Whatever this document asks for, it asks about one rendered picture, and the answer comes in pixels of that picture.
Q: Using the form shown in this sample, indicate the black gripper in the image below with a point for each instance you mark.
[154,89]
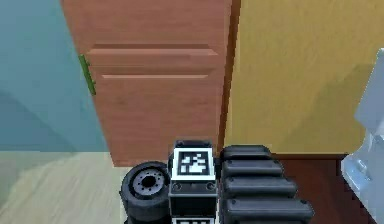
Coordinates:
[146,190]

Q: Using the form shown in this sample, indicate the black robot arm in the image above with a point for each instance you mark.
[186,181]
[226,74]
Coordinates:
[253,186]

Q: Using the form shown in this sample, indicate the brown wooden room door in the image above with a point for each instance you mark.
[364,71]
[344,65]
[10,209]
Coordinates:
[156,83]

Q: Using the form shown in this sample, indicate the green door hinge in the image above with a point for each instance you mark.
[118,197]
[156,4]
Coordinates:
[87,75]

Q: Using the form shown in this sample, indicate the white toilet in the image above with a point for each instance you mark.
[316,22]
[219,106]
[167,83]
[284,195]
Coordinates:
[368,133]

